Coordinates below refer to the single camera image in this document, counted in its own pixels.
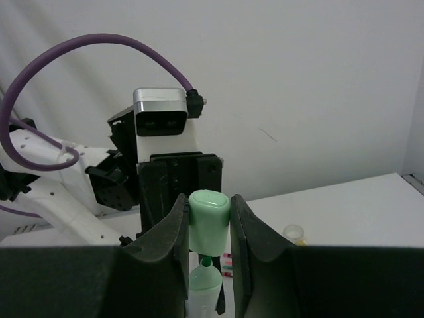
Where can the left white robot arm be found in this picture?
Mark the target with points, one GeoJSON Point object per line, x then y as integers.
{"type": "Point", "coordinates": [128, 223]}

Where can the clear tape roll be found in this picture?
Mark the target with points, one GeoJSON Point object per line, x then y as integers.
{"type": "Point", "coordinates": [293, 233]}

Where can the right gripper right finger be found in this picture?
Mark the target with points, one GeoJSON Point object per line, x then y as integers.
{"type": "Point", "coordinates": [273, 277]}

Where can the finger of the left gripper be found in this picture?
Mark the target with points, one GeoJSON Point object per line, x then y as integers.
{"type": "Point", "coordinates": [221, 303]}

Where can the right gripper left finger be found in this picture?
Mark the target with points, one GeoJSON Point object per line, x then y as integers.
{"type": "Point", "coordinates": [146, 278]}

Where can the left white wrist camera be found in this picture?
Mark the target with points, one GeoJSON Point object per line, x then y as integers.
{"type": "Point", "coordinates": [159, 111]}

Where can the aluminium frame rail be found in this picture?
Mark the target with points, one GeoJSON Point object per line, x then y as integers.
{"type": "Point", "coordinates": [416, 180]}

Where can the green highlighter cap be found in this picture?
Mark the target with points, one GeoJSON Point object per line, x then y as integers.
{"type": "Point", "coordinates": [209, 216]}

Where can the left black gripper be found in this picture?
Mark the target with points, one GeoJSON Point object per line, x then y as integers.
{"type": "Point", "coordinates": [120, 182]}

